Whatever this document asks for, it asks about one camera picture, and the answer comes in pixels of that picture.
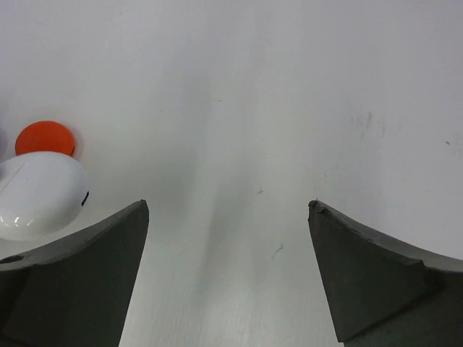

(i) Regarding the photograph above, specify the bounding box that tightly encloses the white earbud charging case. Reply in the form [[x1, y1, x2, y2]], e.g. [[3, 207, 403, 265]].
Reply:
[[1, 152, 90, 241]]

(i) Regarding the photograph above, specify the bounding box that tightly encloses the orange earbud charging case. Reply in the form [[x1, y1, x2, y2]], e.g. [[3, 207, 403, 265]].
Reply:
[[14, 120, 76, 156]]

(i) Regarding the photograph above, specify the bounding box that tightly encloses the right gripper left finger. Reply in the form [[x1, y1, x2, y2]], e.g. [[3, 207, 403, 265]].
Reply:
[[1, 200, 149, 346]]

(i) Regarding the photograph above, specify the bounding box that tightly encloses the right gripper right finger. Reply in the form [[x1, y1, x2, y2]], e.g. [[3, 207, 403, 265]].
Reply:
[[308, 200, 462, 346]]

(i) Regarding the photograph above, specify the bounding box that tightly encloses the purple earbud charging case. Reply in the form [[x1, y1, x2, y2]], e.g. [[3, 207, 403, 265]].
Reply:
[[0, 129, 7, 155]]

